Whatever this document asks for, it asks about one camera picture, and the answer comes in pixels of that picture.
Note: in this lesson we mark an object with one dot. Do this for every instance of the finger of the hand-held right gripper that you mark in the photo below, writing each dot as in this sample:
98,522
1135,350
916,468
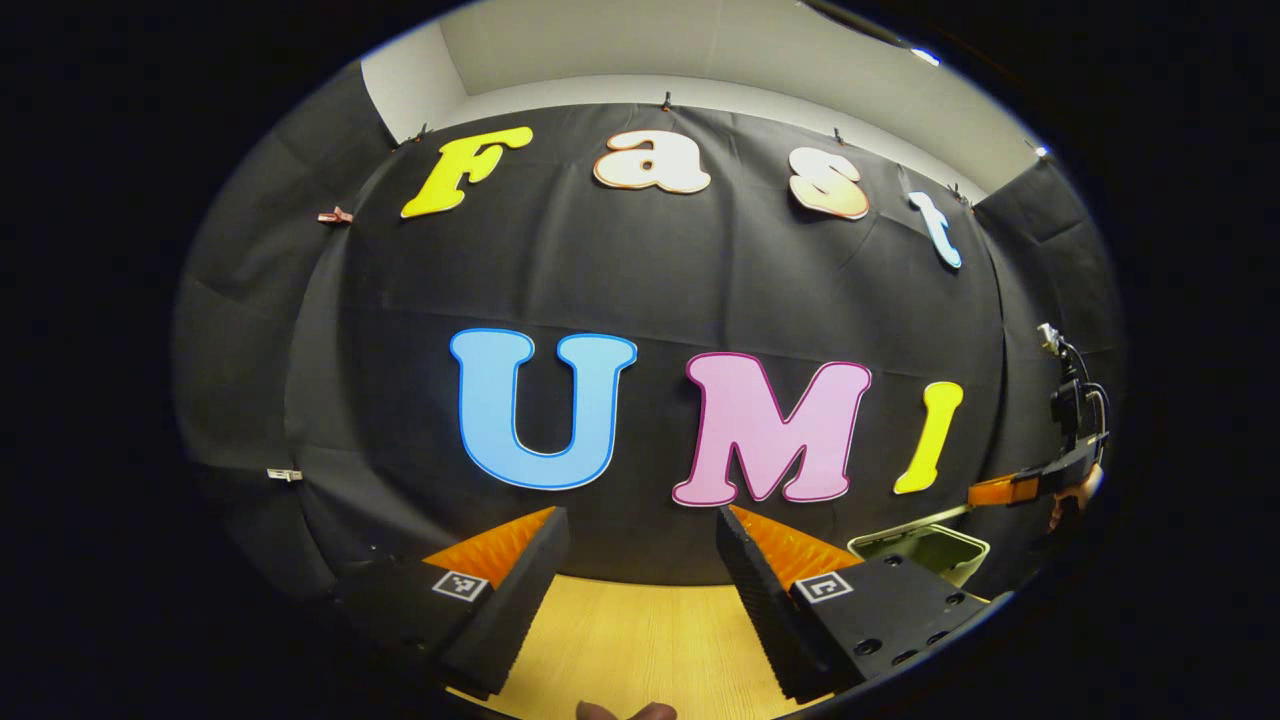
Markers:
1000,490

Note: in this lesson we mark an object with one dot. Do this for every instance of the wooden desktop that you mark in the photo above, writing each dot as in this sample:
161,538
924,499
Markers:
640,640

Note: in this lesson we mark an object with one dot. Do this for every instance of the green desktop garbage bin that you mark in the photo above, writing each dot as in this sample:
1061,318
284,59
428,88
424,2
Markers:
925,550

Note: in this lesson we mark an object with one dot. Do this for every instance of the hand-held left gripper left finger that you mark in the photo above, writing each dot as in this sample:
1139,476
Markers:
520,600

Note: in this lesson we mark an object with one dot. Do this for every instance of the black backdrop cloth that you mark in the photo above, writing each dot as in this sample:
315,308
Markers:
620,290

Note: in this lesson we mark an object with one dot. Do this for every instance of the white cloth clip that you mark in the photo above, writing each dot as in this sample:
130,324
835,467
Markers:
284,474

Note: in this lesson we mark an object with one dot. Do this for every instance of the red cloth clip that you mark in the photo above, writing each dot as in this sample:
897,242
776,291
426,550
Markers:
335,215

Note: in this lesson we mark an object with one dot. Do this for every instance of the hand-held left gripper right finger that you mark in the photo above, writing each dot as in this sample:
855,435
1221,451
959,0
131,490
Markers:
760,610

